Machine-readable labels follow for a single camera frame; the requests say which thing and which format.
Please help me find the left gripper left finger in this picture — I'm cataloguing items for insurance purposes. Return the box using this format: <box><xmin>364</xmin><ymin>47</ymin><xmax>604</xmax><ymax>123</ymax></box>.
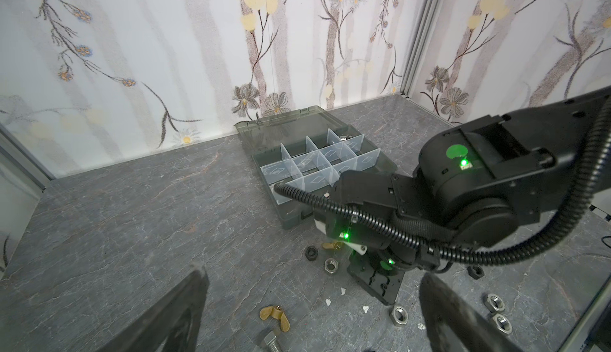
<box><xmin>100</xmin><ymin>267</ymin><xmax>209</xmax><ymax>351</ymax></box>

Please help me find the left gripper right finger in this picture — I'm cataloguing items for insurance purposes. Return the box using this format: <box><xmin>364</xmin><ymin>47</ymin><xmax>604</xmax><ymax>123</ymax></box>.
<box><xmin>418</xmin><ymin>273</ymin><xmax>520</xmax><ymax>352</ymax></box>

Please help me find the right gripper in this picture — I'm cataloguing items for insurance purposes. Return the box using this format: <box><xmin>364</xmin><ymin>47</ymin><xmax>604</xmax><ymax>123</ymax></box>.
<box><xmin>347</xmin><ymin>251</ymin><xmax>405</xmax><ymax>306</ymax></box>

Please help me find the green compartment organizer box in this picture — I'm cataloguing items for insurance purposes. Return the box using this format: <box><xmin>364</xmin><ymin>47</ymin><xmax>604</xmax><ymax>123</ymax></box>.
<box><xmin>235</xmin><ymin>106</ymin><xmax>397</xmax><ymax>230</ymax></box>

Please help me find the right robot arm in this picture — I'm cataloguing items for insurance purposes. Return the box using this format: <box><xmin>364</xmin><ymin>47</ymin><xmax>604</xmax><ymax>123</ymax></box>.
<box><xmin>275</xmin><ymin>88</ymin><xmax>610</xmax><ymax>306</ymax></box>

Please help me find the silver nut pair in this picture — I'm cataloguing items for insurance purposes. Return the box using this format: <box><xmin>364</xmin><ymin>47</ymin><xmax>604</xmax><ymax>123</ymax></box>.
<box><xmin>483</xmin><ymin>293</ymin><xmax>513</xmax><ymax>335</ymax></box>

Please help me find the brass wing nut top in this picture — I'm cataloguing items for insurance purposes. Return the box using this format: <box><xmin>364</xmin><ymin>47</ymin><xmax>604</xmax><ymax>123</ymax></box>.
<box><xmin>321</xmin><ymin>241</ymin><xmax>343</xmax><ymax>250</ymax></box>

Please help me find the brass wing nut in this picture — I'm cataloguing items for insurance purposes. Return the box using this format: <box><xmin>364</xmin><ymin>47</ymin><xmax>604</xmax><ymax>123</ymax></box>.
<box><xmin>321</xmin><ymin>241</ymin><xmax>343</xmax><ymax>250</ymax></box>
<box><xmin>259</xmin><ymin>305</ymin><xmax>291</xmax><ymax>332</ymax></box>

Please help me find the brass wing nut left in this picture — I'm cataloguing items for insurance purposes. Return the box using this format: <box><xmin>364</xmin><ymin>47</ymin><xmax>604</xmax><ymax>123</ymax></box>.
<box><xmin>259</xmin><ymin>305</ymin><xmax>291</xmax><ymax>332</ymax></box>

